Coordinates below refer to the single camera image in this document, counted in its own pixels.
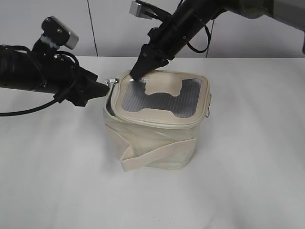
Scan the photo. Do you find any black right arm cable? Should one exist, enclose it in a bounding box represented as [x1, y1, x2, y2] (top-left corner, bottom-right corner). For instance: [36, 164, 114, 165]
[188, 23, 212, 53]

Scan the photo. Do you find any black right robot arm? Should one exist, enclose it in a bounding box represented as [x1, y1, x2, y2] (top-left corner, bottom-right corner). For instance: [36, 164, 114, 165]
[130, 0, 305, 81]

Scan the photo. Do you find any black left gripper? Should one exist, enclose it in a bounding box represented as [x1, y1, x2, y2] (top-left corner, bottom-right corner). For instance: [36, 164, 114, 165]
[30, 54, 110, 107]

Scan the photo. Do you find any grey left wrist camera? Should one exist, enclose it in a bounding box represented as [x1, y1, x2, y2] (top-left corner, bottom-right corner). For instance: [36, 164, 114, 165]
[41, 16, 79, 50]

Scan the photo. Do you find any cream fabric zipper bag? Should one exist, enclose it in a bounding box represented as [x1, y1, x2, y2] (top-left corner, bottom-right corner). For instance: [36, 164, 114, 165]
[103, 70, 212, 171]

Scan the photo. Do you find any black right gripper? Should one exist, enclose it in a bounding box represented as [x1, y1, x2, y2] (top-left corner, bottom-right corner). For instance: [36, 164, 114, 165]
[130, 14, 205, 81]

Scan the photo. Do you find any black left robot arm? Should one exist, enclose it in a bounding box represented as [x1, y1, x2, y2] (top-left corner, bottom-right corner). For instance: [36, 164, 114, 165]
[0, 45, 109, 107]

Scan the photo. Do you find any silver ring zipper pull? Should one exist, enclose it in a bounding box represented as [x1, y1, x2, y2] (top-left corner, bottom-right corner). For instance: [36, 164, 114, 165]
[105, 78, 119, 86]

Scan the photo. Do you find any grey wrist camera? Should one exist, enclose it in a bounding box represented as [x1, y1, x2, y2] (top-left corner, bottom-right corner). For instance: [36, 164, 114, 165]
[129, 0, 170, 21]
[41, 16, 79, 50]

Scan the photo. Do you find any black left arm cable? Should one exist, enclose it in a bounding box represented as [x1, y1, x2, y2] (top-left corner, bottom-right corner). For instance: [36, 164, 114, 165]
[0, 50, 81, 117]

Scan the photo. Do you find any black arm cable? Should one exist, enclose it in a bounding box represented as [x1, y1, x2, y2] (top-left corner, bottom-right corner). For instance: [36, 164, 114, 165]
[188, 23, 212, 53]
[0, 50, 81, 117]

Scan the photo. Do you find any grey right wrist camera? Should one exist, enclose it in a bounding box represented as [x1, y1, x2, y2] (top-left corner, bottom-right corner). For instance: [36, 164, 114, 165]
[129, 0, 170, 21]

